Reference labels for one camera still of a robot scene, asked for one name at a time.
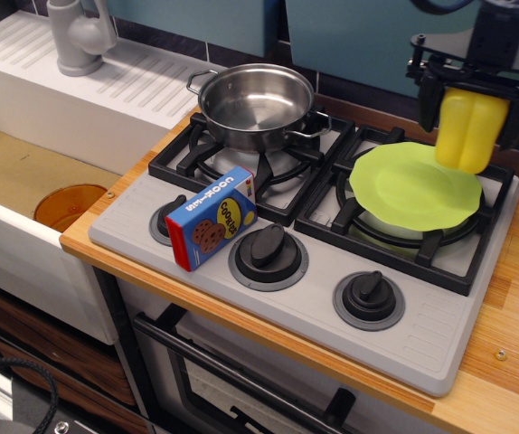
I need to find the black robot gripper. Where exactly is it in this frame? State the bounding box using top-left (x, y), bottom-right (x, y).
top-left (406, 29), bottom-right (519, 150)

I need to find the yellow toy bell pepper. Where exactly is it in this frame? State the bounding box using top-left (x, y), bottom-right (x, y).
top-left (435, 88), bottom-right (510, 174)

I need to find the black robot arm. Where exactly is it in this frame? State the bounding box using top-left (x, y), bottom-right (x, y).
top-left (406, 1), bottom-right (519, 149)

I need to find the lime green plate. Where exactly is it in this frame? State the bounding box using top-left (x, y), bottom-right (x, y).
top-left (349, 142), bottom-right (483, 231)

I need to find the stainless steel pot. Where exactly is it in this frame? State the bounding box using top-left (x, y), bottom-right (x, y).
top-left (186, 63), bottom-right (332, 153)

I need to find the right black stove knob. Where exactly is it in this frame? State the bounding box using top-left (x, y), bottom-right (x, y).
top-left (333, 270), bottom-right (405, 332)

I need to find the black stove knob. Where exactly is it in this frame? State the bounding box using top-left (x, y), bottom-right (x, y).
top-left (149, 194), bottom-right (186, 246)
top-left (229, 223), bottom-right (309, 292)
top-left (333, 270), bottom-right (405, 332)

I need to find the grey toy stove top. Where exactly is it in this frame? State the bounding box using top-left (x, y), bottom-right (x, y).
top-left (89, 164), bottom-right (494, 396)

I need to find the middle black stove knob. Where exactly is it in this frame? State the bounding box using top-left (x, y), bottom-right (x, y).
top-left (229, 223), bottom-right (309, 292)

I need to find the left black stove knob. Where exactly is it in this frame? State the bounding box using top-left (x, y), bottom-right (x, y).
top-left (149, 194), bottom-right (186, 246)

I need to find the right black burner grate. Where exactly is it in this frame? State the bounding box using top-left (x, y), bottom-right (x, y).
top-left (295, 126), bottom-right (519, 296)

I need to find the black burner grate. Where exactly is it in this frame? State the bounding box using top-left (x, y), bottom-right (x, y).
top-left (295, 126), bottom-right (519, 296)
top-left (148, 113), bottom-right (356, 226)

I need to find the left black burner grate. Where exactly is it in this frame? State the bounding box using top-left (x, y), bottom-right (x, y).
top-left (148, 113), bottom-right (356, 226)

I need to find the blue cookie box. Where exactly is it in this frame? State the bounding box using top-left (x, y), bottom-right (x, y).
top-left (165, 166), bottom-right (258, 271)

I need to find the grey toy faucet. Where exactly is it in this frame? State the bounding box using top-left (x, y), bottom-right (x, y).
top-left (47, 0), bottom-right (118, 77)

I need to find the white toy sink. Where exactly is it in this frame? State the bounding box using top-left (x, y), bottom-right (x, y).
top-left (0, 12), bottom-right (206, 344)

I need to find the wooden drawer cabinet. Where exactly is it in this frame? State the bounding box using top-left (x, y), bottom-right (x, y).
top-left (0, 289), bottom-right (148, 433)

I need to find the oven door with handle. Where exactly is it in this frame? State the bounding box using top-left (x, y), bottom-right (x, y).
top-left (132, 304), bottom-right (439, 433)

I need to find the black braided foreground cable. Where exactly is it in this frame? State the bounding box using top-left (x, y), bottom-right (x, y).
top-left (0, 356), bottom-right (60, 434)

